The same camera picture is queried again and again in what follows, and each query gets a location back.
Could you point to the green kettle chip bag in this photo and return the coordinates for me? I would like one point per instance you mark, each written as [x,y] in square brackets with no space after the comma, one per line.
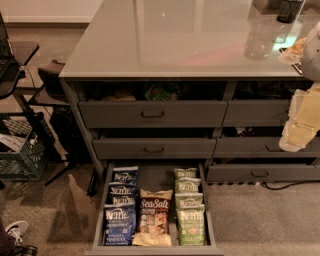
[188,200]
[187,185]
[191,225]
[182,173]

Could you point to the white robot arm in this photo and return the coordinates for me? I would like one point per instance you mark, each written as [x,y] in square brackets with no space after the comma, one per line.
[308,50]

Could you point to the green plastic crate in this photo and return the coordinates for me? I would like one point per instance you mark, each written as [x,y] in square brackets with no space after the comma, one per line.
[22,154]

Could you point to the middle left drawer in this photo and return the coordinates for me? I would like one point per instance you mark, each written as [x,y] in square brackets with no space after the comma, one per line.
[154,148]

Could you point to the open bottom left drawer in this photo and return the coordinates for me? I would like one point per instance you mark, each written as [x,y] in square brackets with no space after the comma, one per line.
[155,175]

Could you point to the front green Kettle chip bag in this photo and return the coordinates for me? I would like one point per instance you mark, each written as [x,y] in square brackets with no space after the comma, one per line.
[191,225]

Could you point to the green snack bag in drawer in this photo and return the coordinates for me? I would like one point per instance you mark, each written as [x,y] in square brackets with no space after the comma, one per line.
[161,91]

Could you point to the bottom right drawer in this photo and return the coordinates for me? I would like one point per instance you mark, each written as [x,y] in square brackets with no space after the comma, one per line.
[222,173]

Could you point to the rear green Kettle chip bag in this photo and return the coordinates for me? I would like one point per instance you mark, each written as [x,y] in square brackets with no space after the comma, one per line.
[182,173]

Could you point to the black mesh cup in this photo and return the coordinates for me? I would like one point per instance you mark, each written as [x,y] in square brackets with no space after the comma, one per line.
[289,10]

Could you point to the white sneaker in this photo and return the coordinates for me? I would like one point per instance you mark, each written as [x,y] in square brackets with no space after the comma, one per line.
[16,231]

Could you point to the black side table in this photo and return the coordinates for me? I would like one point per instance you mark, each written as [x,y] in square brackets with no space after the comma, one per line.
[14,56]

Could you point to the grey drawer cabinet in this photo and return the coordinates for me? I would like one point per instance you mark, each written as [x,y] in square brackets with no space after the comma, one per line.
[218,50]

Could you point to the rear blue Kettle chip bag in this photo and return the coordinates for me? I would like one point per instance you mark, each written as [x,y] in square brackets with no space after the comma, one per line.
[126,175]

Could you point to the black white fiducial marker board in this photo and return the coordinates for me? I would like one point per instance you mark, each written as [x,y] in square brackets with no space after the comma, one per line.
[296,66]

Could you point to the front blue Kettle chip bag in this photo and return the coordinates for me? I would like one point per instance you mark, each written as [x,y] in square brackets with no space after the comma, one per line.
[120,220]

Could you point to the middle right drawer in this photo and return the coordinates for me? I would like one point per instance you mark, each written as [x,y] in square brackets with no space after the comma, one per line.
[261,147]

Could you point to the middle blue Kettle chip bag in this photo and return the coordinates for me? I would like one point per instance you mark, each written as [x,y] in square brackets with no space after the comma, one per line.
[123,199]

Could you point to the brown sea salt chip bag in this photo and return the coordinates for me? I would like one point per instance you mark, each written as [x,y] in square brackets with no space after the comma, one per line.
[153,222]

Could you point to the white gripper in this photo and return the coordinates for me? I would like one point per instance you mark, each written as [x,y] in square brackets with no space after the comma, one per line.
[312,56]

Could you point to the blue kettle chip bag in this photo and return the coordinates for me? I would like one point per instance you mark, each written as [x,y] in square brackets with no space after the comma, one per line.
[126,175]
[123,199]
[120,220]
[122,189]

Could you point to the top left drawer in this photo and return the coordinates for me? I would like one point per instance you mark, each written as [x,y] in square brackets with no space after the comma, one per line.
[153,114]

